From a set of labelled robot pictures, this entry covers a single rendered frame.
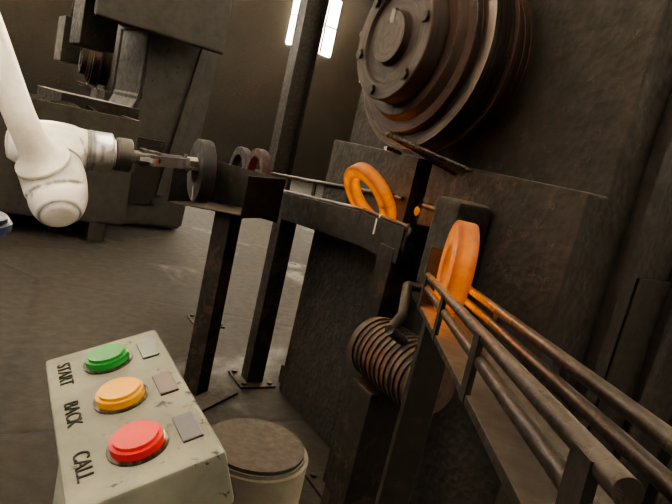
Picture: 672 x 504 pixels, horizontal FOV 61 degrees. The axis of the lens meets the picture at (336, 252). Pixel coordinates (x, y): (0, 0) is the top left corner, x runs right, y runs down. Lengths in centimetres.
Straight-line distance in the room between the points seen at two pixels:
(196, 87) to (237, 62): 766
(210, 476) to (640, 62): 102
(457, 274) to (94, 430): 55
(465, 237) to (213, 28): 325
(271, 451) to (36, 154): 75
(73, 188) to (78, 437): 75
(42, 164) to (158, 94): 296
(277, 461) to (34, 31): 1073
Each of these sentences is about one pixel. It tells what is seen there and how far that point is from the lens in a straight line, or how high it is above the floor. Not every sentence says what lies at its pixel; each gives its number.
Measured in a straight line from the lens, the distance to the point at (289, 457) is 65.
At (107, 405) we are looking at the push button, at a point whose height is 60.
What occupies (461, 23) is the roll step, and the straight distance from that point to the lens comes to 130.
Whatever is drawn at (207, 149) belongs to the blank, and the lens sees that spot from 140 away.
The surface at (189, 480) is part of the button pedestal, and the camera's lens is 46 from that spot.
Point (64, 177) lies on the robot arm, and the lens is 120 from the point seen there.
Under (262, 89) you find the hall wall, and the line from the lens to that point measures 1201.
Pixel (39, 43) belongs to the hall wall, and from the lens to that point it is 1117.
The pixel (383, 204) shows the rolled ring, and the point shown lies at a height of 74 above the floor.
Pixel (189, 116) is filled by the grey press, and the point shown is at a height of 82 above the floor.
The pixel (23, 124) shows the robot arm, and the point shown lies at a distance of 118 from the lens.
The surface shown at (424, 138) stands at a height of 91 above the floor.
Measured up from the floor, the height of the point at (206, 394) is 1.
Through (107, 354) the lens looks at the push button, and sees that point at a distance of 60.
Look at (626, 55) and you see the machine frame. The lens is 124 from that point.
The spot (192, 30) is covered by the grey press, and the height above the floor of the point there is 134.
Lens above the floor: 85
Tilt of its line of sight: 10 degrees down
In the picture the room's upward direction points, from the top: 13 degrees clockwise
